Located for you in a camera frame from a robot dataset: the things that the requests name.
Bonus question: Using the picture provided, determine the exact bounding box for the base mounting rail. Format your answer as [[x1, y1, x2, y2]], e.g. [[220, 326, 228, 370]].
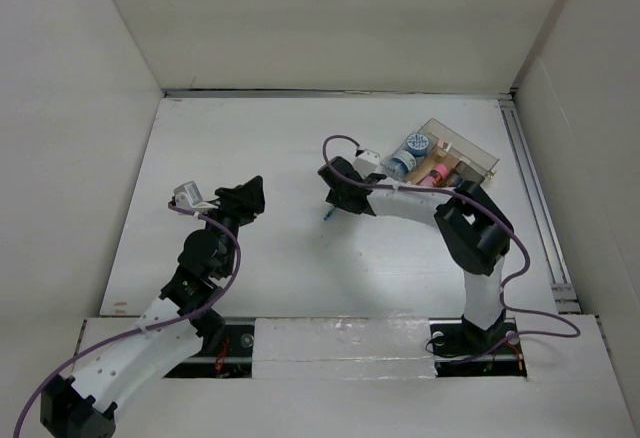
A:
[[167, 316, 527, 381]]

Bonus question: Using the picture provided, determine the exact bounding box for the blue round tape tin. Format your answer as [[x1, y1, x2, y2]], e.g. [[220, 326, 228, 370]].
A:
[[405, 132, 431, 158]]

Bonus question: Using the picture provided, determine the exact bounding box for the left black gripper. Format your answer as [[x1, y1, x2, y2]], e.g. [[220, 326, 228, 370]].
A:
[[193, 176, 263, 276]]

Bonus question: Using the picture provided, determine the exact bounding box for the aluminium rail right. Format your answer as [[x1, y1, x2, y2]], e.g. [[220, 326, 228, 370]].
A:
[[498, 98, 582, 315]]

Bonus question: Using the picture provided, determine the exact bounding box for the clear desk organizer box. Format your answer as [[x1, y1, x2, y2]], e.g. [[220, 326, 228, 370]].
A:
[[381, 119, 499, 188]]

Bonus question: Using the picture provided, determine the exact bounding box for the blue capped pen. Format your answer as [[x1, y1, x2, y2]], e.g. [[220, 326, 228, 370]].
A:
[[323, 208, 335, 222]]

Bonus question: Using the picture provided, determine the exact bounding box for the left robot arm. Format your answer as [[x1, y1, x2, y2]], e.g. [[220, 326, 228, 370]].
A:
[[40, 176, 265, 437]]

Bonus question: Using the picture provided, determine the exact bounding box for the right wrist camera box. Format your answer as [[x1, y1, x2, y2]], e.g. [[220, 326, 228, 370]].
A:
[[352, 148, 381, 178]]

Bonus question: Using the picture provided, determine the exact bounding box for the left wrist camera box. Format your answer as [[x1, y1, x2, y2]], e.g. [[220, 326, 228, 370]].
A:
[[172, 181, 203, 210]]

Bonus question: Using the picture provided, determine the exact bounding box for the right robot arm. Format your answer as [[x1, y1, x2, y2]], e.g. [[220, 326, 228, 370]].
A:
[[318, 157, 513, 352]]

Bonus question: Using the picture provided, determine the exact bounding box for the pink glue bottle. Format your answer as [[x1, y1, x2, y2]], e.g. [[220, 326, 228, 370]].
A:
[[420, 163, 450, 187]]

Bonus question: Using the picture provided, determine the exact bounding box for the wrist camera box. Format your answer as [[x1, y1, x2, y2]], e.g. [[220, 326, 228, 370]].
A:
[[172, 181, 203, 210], [352, 148, 381, 178]]

